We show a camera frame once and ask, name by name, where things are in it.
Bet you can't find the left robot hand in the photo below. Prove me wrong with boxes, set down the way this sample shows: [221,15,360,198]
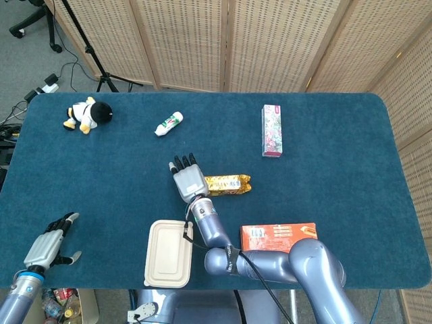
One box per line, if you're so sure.
[23,212,83,271]

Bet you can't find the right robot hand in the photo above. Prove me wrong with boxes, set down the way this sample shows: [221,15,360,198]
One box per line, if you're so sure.
[168,153,210,204]

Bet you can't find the gold biscuit packet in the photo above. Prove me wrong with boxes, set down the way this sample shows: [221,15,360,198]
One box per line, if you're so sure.
[204,173,253,197]

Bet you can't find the orange cardboard box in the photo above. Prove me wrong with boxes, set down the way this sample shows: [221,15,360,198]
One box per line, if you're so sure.
[240,222,319,254]

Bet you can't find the small white bottle green label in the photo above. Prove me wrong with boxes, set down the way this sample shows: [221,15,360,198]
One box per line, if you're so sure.
[154,111,184,138]

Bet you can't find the beige bin with bottles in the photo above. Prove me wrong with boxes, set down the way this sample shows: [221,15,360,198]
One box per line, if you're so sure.
[17,288,99,324]

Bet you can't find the beige lidded food container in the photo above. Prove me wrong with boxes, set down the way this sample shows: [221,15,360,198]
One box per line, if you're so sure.
[143,219,194,289]

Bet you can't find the floral print carton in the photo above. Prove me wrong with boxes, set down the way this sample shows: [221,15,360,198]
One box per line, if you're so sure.
[261,104,283,158]

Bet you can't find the black and white plush toy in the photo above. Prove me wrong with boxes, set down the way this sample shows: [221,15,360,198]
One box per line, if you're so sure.
[63,96,113,135]

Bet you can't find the grey-blue robot torso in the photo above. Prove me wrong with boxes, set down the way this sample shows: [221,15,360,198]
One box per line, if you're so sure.
[127,289,281,324]

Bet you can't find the blue carpet table cover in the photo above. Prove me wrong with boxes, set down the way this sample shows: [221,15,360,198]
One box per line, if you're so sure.
[0,91,432,291]

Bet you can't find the woven folding screen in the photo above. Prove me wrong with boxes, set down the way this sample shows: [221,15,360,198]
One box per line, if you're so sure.
[45,0,432,324]

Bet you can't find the white power strip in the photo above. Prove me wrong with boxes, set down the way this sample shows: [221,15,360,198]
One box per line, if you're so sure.
[32,83,59,95]

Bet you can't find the black tripod stand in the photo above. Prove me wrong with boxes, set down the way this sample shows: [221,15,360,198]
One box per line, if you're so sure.
[60,0,144,93]

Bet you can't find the black office chair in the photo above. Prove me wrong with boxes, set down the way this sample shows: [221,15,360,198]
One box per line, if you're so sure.
[9,0,63,54]

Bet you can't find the floor cable bundle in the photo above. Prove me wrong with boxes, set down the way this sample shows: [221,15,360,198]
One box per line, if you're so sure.
[0,101,28,146]

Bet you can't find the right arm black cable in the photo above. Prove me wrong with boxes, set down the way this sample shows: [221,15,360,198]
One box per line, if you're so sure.
[183,221,294,324]

